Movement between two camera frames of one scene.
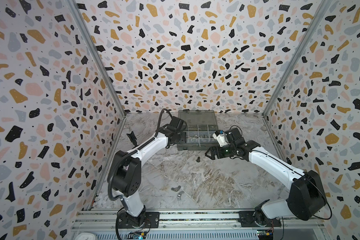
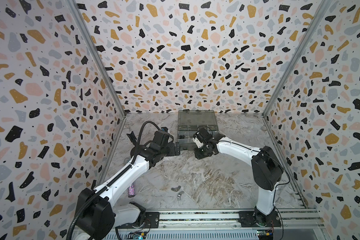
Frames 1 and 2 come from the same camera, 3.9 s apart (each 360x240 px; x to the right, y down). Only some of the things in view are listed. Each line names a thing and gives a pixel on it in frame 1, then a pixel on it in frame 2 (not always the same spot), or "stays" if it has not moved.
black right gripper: [217, 150] -> [197, 156]
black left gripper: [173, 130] -> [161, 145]
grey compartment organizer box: [201, 125] stays
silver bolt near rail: [179, 195] stays
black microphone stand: [133, 138] stays
